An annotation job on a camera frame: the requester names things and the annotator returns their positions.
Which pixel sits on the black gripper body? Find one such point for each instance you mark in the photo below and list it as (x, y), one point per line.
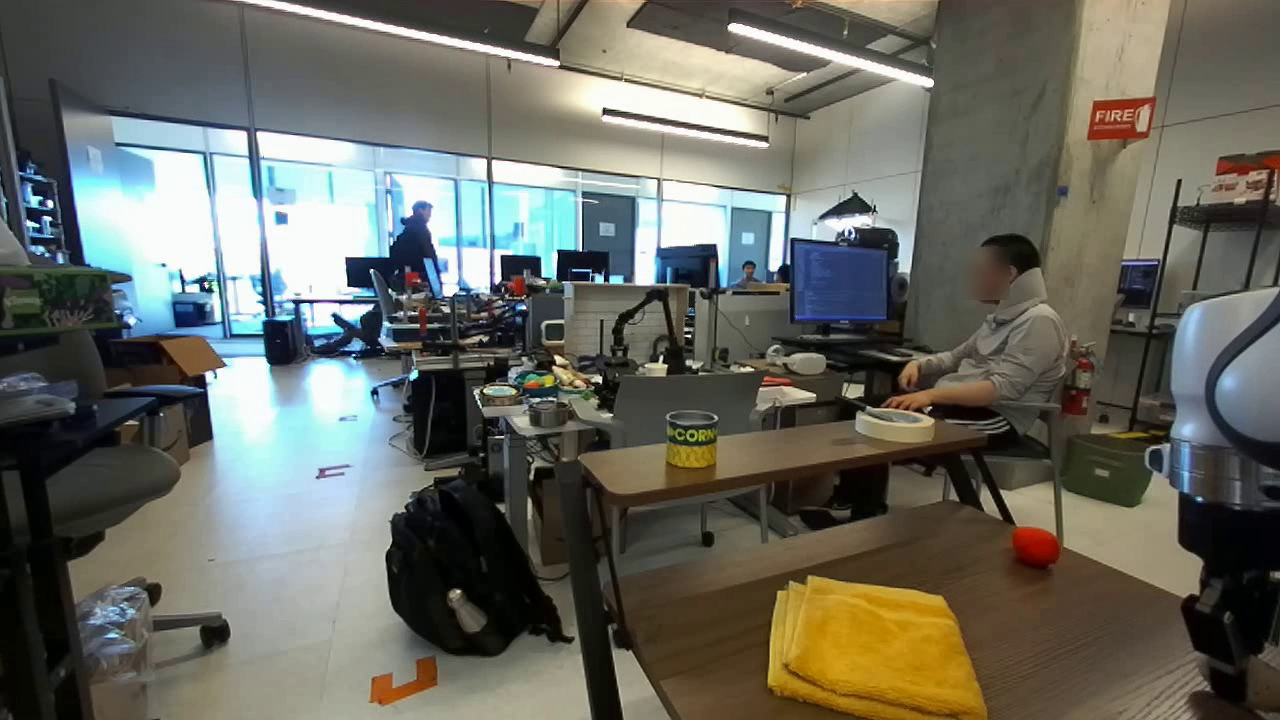
(1233, 627)

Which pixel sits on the yellow terry towel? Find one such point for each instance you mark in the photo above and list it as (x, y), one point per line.
(875, 647)

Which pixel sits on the black desktop robot arm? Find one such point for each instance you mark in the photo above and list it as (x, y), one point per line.
(655, 322)

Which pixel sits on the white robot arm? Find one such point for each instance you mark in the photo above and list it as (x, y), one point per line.
(1242, 387)

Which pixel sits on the green bin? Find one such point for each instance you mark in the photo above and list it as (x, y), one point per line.
(1107, 470)

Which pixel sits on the red tomato toy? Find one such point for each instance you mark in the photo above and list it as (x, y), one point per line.
(1037, 547)

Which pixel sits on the red fire extinguisher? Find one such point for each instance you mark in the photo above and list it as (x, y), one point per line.
(1076, 382)

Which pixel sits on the seated person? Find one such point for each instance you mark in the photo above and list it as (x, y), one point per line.
(1007, 344)

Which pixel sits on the white tape roll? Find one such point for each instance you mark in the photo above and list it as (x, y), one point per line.
(892, 426)

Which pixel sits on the black metal shelf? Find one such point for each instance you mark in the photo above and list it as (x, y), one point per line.
(1206, 212)

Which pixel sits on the wooden side table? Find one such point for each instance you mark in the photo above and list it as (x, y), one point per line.
(784, 452)

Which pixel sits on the blue screen computer monitor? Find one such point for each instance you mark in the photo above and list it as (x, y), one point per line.
(840, 285)

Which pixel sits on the yellow green tub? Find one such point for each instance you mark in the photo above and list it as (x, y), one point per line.
(694, 443)

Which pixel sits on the grey divider panel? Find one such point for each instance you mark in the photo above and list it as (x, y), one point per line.
(685, 404)

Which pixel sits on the black metal pole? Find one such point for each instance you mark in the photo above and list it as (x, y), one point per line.
(594, 584)

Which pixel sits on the black background monitor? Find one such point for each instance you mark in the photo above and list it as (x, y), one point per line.
(685, 267)

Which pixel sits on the long ceiling light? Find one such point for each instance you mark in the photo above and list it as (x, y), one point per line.
(680, 130)
(824, 54)
(403, 31)

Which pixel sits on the black backpack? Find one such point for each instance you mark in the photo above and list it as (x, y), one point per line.
(462, 561)

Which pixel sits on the orange floor tape mark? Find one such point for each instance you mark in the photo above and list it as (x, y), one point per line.
(403, 684)

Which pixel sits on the standing person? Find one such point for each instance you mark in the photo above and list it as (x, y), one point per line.
(414, 245)

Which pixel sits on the open cardboard box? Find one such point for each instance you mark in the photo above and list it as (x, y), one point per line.
(166, 387)

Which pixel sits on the clear water bottle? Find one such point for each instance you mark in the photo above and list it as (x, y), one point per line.
(117, 655)

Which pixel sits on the grey black swivel chair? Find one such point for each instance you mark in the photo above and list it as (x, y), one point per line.
(102, 487)

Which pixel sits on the red wall sign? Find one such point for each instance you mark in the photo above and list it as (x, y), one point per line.
(1122, 119)

